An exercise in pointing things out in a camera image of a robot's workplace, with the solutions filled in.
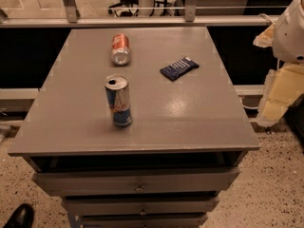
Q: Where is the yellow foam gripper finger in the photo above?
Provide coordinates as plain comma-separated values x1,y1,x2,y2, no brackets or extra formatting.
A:
253,25,275,48

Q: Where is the yellow foam padded gripper finger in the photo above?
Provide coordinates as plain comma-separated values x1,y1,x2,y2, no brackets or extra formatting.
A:
256,63,304,127

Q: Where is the redbull can blue silver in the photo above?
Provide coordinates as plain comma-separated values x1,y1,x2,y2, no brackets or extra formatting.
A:
104,74,132,127

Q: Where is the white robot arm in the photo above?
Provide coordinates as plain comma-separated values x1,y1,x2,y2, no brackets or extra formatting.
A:
253,0,304,127

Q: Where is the orange soda can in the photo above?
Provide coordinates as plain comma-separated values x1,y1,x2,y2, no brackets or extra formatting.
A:
111,33,130,66

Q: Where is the dark blue snack packet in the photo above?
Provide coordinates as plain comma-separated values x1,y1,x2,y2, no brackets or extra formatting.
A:
160,57,200,82

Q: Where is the grey drawer cabinet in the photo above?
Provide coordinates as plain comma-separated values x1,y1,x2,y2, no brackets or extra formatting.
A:
8,26,261,228

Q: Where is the black chair base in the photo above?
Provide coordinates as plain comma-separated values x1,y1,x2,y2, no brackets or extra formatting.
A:
107,0,179,17

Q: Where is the top grey drawer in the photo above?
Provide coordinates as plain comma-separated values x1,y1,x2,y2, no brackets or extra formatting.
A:
32,167,239,197

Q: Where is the grey drawer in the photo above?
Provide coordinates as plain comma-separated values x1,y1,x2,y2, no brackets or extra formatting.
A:
62,196,219,216
32,167,239,197
81,213,207,228

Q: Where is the bottom grey drawer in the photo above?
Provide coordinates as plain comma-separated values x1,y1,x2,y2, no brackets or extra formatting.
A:
81,213,207,228

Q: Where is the grey metal railing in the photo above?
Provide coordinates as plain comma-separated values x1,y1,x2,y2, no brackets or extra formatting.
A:
0,0,278,28

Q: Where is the middle grey drawer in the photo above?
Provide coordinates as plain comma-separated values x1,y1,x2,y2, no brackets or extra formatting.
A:
62,196,219,216

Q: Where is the black shoe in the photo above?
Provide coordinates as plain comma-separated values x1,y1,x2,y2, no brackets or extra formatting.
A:
3,203,34,228

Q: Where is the white cable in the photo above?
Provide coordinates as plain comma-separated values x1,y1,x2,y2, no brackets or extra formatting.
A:
257,12,276,26

